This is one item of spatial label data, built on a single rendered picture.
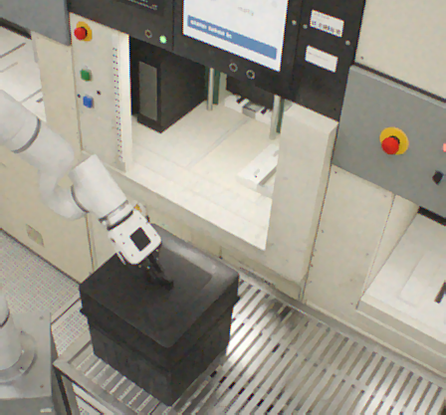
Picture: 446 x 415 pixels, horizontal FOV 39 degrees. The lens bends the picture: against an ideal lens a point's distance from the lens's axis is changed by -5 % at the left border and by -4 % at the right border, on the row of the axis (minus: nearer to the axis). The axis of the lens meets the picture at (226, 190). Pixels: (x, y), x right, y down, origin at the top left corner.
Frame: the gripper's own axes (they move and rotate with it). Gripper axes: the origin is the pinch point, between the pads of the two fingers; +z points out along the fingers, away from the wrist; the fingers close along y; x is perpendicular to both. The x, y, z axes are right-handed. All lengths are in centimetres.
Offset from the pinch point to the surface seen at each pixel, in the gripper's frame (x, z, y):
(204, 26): -19, -42, 39
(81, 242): 101, -1, 38
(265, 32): -34, -34, 39
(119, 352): 15.4, 13.5, -13.7
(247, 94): 32, -16, 90
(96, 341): 23.8, 9.6, -13.7
